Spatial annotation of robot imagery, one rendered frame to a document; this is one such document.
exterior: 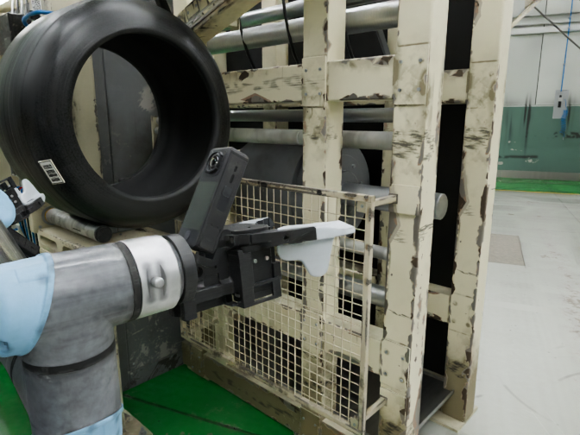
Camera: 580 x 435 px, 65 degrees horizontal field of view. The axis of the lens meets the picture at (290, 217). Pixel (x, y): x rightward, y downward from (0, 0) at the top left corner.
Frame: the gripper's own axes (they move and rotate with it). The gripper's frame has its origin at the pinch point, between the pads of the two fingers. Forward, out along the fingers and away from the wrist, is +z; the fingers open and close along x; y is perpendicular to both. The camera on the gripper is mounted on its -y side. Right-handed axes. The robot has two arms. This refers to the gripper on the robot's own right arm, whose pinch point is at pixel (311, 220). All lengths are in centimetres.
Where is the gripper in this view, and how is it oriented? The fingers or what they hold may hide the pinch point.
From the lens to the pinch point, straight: 58.0
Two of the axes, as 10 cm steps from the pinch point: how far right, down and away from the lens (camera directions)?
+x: 6.5, 0.3, -7.6
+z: 7.5, -1.4, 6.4
